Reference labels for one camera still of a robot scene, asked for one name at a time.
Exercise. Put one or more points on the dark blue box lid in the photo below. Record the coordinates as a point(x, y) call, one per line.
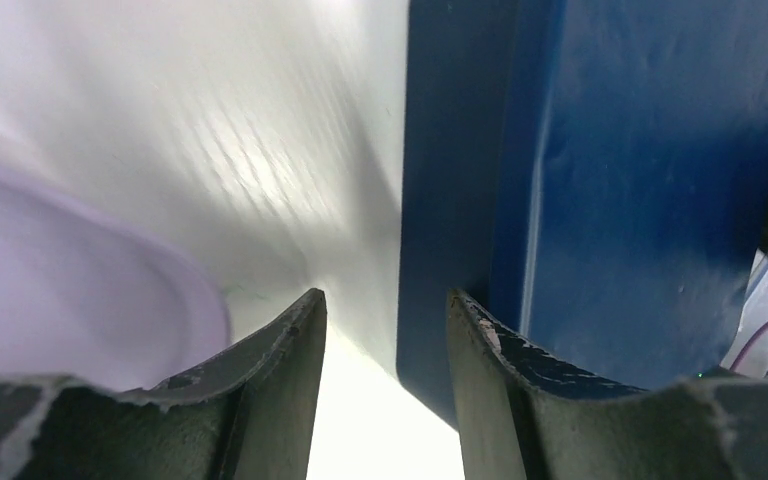
point(595, 173)

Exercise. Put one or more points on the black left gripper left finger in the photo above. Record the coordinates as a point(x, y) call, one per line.
point(246, 413)

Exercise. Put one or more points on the lilac plastic tray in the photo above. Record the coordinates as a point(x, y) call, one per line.
point(84, 295)

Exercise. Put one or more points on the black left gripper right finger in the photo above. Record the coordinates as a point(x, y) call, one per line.
point(524, 414)

